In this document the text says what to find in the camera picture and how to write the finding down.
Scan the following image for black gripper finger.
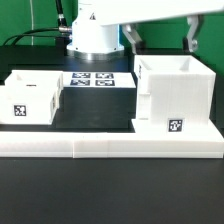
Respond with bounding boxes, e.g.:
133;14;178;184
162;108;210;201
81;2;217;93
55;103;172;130
122;24;144;54
183;15;204;52

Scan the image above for white drawer box front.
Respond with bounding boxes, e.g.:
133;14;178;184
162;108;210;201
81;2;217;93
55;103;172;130
0;86;58;125

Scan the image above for white drawer box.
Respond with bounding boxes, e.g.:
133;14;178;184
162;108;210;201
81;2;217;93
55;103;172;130
0;86;58;125
5;70;64;107

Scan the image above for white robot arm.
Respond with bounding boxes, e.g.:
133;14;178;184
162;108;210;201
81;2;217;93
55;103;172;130
67;0;224;56

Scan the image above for white drawer cabinet housing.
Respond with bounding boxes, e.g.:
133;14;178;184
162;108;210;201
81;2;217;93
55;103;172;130
134;55;216;132

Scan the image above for white marker plate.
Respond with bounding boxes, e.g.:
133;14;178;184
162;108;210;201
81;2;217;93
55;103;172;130
63;72;136;88

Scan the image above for white L-shaped base fence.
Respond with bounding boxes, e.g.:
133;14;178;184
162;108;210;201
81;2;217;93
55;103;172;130
0;121;224;158

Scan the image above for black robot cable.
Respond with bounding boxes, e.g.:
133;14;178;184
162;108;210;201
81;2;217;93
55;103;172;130
2;0;73;47

